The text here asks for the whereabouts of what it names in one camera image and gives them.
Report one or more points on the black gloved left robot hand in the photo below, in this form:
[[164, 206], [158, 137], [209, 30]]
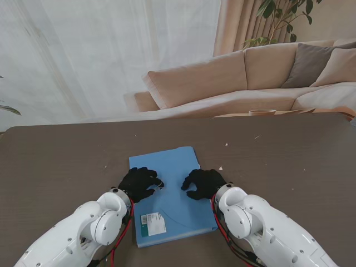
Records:
[[137, 182]]

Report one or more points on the green leafy houseplant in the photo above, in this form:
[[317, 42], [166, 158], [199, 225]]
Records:
[[268, 7]]

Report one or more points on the beige fabric sofa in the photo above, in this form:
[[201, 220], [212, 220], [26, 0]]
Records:
[[194, 83]]

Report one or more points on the light wooden side table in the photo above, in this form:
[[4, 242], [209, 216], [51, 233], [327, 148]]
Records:
[[289, 112]]

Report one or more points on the dark green plant leaf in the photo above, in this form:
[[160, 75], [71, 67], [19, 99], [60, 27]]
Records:
[[11, 109]]

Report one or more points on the white sheer curtain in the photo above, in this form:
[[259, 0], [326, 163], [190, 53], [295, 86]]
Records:
[[83, 55]]

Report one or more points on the blue plastic file folder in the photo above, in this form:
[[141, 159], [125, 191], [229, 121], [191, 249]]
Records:
[[172, 161]]

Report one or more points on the beige sofa cushion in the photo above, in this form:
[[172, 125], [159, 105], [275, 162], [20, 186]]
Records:
[[339, 66]]

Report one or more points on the grey-brown sofa cushion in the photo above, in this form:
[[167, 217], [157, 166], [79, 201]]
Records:
[[308, 64]]

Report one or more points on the beige pleated curtain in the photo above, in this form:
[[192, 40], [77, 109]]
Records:
[[236, 25]]

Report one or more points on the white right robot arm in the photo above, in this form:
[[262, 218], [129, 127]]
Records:
[[250, 217]]

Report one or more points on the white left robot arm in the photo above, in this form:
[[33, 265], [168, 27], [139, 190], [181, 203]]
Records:
[[83, 228]]

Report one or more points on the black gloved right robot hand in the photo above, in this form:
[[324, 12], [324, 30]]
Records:
[[207, 183]]

